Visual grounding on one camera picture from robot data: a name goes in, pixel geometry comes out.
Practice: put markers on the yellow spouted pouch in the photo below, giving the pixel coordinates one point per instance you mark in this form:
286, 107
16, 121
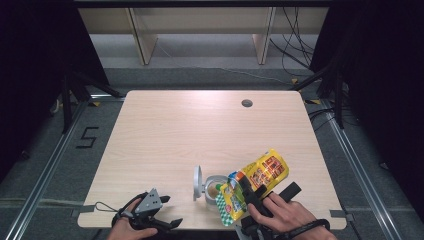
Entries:
266, 170

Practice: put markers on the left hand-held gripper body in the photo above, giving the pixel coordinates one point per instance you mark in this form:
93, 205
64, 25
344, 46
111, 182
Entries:
149, 201

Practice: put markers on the person's right hand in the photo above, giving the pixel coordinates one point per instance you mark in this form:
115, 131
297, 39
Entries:
290, 216

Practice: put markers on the black metal stand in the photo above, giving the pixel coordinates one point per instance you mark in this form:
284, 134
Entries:
66, 106
338, 100

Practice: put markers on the person's left hand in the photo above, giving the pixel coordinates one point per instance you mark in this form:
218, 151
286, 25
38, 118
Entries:
125, 230

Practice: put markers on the aluminium floor rail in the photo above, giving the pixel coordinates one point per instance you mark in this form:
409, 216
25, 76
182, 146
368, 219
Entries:
360, 173
43, 180

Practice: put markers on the grey tape strip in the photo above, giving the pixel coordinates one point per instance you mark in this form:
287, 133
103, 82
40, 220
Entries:
340, 215
83, 210

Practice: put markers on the white lidded jug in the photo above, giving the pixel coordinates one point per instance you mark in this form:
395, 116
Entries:
208, 190

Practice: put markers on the yellow tape piece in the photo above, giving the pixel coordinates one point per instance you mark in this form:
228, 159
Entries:
294, 81
96, 103
313, 101

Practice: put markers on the light wooden shelf unit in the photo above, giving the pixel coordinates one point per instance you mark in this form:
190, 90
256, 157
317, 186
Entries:
143, 40

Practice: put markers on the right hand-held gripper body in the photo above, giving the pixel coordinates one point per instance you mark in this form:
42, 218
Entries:
256, 228

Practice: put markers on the black curtain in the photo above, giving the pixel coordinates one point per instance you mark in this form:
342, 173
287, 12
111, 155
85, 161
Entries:
33, 66
383, 83

